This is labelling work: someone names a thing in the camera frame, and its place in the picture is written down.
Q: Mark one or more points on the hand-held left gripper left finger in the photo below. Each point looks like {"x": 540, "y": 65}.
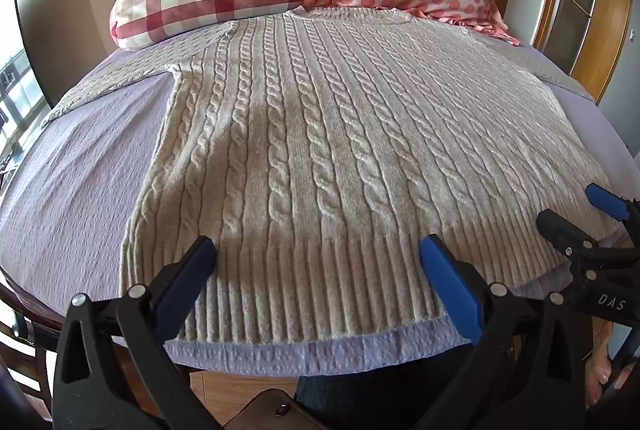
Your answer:
{"x": 192, "y": 267}

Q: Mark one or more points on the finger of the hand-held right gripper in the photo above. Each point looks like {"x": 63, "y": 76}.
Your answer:
{"x": 607, "y": 201}
{"x": 562, "y": 230}

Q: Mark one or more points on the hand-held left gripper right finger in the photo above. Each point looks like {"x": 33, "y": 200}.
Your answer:
{"x": 447, "y": 277}

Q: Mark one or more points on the person's right hand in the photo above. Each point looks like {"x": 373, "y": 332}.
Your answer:
{"x": 597, "y": 357}

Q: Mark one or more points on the bed with lavender sheet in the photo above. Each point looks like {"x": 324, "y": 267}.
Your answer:
{"x": 70, "y": 210}

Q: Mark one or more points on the person's jeans leg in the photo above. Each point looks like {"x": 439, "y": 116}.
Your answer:
{"x": 375, "y": 402}

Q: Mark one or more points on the brown leather pouch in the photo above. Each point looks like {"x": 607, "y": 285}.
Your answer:
{"x": 272, "y": 410}

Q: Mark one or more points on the dark wooden bed frame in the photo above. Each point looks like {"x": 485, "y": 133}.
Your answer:
{"x": 30, "y": 315}

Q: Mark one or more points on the window with dark frame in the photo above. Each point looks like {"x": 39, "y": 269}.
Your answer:
{"x": 22, "y": 75}

